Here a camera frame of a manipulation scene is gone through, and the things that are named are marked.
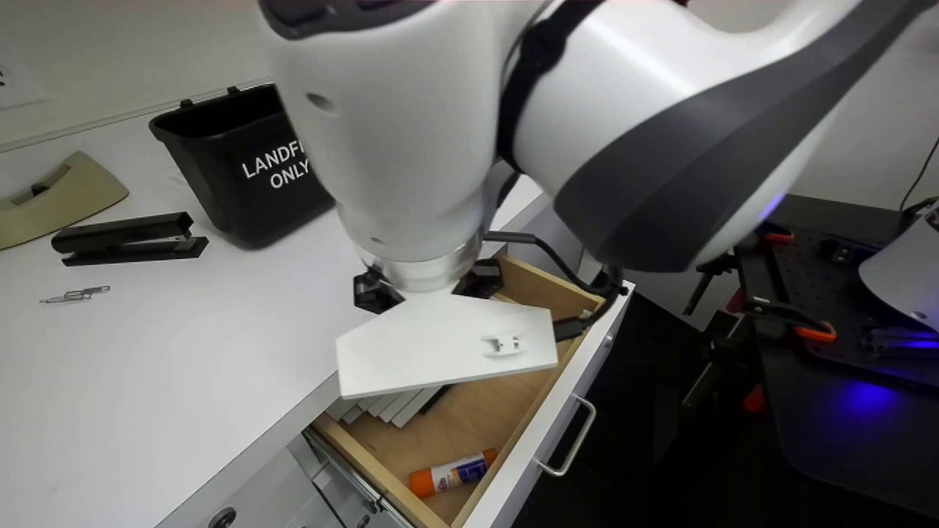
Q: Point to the white drawer with metal handle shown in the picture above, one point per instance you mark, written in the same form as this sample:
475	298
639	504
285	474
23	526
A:
535	424

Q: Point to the black tongs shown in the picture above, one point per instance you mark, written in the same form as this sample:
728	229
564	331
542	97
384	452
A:
136	239

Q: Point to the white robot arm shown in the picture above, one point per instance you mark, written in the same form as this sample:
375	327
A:
658	136

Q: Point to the white papers stack in drawer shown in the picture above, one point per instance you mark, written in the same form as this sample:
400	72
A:
394	409

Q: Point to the orange glue stick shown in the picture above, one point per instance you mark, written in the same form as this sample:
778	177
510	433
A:
448	475

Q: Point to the black landfill bin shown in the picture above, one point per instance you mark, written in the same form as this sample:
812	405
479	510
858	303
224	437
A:
244	166

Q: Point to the orange black clamp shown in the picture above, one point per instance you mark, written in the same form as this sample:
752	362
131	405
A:
800	321

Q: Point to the black optical breadboard table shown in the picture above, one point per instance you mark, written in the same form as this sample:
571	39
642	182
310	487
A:
863	411

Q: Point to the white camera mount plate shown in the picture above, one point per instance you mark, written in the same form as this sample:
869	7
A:
441	337

